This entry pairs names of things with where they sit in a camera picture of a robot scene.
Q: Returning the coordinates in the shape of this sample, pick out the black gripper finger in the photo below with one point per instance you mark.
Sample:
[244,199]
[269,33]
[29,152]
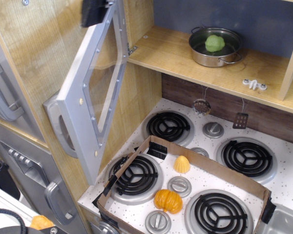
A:
[93,12]

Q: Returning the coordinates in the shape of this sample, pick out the silver toy microwave door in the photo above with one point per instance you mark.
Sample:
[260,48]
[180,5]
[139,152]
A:
[87,99]

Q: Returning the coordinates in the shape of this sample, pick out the stainless steel pot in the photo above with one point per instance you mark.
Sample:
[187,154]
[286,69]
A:
[228,55]

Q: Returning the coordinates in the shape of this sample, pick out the green toy vegetable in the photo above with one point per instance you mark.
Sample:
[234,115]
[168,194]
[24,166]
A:
[214,43]

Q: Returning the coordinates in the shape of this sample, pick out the back left black burner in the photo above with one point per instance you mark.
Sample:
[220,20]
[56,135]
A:
[171,126]

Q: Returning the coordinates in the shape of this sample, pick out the black burner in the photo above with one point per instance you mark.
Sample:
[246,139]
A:
[249,157]
[171,126]
[139,182]
[217,212]

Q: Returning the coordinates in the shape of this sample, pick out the round hanging strainer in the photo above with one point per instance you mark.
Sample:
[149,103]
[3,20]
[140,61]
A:
[201,107]

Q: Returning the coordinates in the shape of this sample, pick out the back silver stove knob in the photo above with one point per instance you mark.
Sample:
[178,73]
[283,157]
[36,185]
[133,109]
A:
[213,130]

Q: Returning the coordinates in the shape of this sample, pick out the silver stove knob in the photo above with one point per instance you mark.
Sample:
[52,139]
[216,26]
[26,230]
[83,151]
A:
[180,185]
[213,130]
[158,222]

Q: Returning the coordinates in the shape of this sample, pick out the grey water dispenser panel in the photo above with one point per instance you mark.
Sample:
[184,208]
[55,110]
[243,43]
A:
[27,166]

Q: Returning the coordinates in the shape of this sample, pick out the small middle silver knob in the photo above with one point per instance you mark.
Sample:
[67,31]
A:
[201,151]

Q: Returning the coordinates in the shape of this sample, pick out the white plastic door latch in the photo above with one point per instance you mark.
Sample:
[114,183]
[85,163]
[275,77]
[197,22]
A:
[254,84]

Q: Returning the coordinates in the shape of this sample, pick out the front left black burner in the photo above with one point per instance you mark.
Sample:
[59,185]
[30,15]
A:
[139,182]

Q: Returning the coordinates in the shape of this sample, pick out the hanging toy spatula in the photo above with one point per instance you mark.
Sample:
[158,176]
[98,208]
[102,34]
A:
[240,121]

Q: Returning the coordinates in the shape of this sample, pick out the black device at left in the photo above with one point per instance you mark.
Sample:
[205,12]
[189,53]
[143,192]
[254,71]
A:
[7,183]

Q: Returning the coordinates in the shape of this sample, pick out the centre silver stove knob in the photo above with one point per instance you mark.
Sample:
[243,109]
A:
[180,185]

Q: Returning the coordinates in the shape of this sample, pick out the orange toy pumpkin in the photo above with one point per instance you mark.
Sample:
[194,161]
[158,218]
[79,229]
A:
[168,201]

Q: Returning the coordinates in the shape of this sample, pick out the brown cardboard barrier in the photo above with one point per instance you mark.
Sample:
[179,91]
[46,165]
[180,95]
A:
[204,174]

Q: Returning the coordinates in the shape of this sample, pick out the silver oven knob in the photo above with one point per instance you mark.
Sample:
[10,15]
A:
[106,228]

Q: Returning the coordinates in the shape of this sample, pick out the orange toy at bottom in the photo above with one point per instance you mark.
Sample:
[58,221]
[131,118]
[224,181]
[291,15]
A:
[40,222]

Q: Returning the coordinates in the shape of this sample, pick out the back right black burner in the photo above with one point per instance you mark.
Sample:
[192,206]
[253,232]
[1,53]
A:
[249,157]

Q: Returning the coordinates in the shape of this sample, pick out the front silver stove knob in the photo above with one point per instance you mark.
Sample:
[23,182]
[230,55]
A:
[158,222]

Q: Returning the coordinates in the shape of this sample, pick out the front right black burner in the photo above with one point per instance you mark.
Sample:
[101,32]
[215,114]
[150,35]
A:
[217,212]

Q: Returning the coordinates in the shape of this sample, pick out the silver toy sink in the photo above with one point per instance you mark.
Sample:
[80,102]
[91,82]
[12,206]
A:
[276,219]

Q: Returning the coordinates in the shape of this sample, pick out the grey wall phone holder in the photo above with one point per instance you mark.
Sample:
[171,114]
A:
[52,109]

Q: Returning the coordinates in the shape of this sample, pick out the lower grey fridge handle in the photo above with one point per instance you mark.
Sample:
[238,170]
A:
[50,194]

